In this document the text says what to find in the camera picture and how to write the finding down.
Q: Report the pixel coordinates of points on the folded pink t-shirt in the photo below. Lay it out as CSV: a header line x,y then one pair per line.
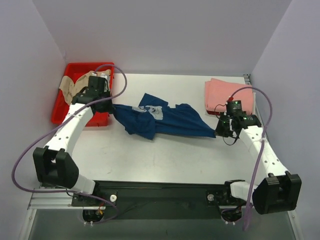
x,y
217,92

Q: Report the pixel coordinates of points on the folded red t-shirt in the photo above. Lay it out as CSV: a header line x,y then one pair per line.
x,y
212,113

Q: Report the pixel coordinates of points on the blue t-shirt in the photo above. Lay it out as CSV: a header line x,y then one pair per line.
x,y
154,115

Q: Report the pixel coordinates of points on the red plastic bin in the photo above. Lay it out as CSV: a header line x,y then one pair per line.
x,y
74,70

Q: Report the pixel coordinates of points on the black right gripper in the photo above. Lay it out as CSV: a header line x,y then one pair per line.
x,y
222,128

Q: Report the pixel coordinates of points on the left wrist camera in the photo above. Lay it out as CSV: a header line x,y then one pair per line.
x,y
98,84

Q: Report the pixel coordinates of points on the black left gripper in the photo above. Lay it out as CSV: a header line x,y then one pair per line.
x,y
105,105

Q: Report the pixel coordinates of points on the beige t-shirt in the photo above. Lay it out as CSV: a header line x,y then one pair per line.
x,y
70,89

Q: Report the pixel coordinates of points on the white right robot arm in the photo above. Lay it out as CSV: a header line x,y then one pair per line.
x,y
279,189

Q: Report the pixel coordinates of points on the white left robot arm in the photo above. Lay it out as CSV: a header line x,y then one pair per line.
x,y
53,163

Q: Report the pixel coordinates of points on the aluminium frame rail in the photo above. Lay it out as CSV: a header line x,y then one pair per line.
x,y
111,154

